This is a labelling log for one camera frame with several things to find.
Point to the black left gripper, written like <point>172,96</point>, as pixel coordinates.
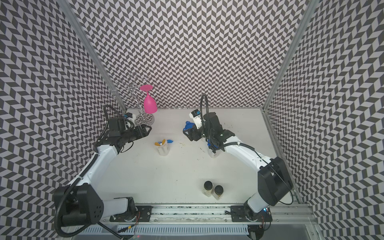
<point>143,130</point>

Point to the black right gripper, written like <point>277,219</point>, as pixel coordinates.
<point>192,132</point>

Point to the blue lid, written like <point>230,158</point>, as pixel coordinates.
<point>213,144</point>
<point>188,125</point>

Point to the clear container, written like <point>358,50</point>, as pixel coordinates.
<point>213,154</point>
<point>163,150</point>

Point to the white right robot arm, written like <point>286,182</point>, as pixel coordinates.
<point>274,181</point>

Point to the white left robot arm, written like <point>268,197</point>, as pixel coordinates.
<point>78,205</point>

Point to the pink plastic wine glass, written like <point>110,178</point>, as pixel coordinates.
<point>150,105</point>

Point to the black cap jar left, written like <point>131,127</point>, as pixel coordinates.
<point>208,188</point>

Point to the black cap jar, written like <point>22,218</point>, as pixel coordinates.
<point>218,192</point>
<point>208,188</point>

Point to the black cap jar right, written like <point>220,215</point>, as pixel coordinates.
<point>218,192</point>

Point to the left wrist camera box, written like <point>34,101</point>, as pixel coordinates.
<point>130,117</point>

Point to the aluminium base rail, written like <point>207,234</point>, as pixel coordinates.
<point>188,220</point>

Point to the aluminium left corner post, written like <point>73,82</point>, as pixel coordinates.
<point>72,19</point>

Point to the aluminium corner post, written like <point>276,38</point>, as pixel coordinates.
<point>72,19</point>
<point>291,51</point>

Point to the aluminium right corner post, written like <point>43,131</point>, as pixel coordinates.
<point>291,51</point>

